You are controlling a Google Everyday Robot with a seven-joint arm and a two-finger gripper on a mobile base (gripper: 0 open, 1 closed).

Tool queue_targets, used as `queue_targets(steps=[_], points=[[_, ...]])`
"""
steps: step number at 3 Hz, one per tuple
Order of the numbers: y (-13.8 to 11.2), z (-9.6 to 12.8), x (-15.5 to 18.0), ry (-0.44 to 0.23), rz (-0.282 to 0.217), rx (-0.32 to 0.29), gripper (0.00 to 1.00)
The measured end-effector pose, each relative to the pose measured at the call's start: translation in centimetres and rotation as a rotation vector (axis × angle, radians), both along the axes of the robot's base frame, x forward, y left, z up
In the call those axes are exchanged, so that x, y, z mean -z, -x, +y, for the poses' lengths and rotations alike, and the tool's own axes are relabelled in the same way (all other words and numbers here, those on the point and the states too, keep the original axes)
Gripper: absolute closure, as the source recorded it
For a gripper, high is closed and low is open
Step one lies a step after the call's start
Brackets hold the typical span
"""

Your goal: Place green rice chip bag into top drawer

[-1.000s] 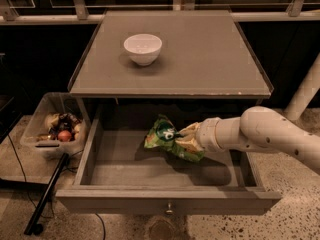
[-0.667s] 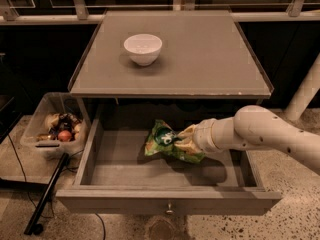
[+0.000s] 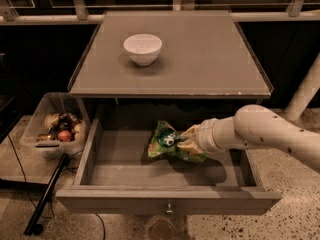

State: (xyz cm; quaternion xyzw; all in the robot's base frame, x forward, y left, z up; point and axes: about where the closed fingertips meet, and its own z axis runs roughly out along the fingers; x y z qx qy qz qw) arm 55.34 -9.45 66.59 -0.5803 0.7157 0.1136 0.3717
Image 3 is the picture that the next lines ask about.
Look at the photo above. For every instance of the black pole on floor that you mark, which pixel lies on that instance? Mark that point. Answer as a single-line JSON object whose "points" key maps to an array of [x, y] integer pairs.
{"points": [[33, 222]]}

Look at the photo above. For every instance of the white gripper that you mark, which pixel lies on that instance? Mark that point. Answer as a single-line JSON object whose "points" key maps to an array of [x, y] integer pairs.
{"points": [[204, 136]]}

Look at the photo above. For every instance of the white ceramic bowl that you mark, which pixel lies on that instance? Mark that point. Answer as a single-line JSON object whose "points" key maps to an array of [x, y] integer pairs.
{"points": [[143, 49]]}

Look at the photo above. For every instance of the open grey top drawer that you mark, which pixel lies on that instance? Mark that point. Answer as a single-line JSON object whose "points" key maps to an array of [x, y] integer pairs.
{"points": [[115, 177]]}

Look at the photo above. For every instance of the white diagonal support post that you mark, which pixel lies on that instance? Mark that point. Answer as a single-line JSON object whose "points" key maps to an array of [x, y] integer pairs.
{"points": [[305, 92]]}

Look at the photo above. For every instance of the metal window railing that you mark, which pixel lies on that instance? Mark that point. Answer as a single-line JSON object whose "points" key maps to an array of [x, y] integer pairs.
{"points": [[39, 12]]}

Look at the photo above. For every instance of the grey cabinet with top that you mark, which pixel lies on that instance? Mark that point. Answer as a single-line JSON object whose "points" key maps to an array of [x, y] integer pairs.
{"points": [[204, 55]]}

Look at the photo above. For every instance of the metal drawer knob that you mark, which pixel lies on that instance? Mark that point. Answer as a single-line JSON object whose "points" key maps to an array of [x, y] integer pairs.
{"points": [[169, 210]]}

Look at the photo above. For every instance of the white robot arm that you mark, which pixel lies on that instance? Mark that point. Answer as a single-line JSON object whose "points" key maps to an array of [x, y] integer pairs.
{"points": [[253, 127]]}

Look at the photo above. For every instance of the red apple in bin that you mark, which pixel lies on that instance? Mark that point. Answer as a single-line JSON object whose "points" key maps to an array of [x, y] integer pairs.
{"points": [[64, 136]]}

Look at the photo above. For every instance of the green rice chip bag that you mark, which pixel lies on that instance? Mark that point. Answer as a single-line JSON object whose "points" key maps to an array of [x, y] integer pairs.
{"points": [[167, 142]]}

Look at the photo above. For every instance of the clear plastic storage bin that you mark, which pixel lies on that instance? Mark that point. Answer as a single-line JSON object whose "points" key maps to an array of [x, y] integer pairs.
{"points": [[55, 112]]}

